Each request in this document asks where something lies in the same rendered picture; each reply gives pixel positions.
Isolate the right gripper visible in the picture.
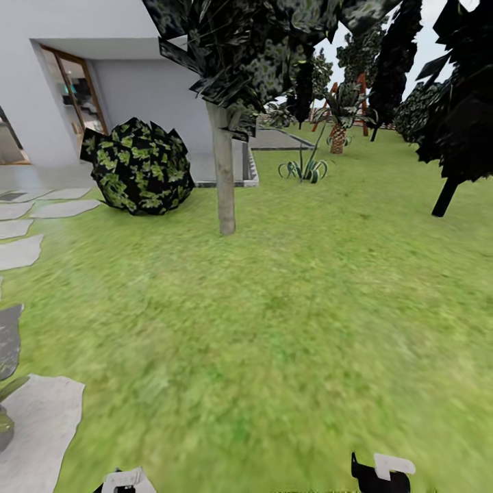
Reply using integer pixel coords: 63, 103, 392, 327
351, 452, 411, 493

